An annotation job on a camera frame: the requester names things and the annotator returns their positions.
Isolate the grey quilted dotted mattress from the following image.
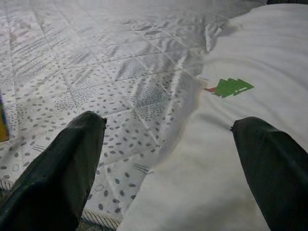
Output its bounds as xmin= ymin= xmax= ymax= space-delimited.
xmin=0 ymin=0 xmax=268 ymax=229

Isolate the blue yellow children's book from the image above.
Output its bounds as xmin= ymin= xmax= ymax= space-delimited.
xmin=0 ymin=93 xmax=10 ymax=142

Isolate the white pillow with tree print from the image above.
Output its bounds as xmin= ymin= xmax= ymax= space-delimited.
xmin=122 ymin=3 xmax=308 ymax=231

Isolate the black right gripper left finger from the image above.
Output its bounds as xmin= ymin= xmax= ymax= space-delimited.
xmin=0 ymin=110 xmax=107 ymax=231

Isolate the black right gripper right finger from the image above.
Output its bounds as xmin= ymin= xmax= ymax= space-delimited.
xmin=231 ymin=116 xmax=308 ymax=231

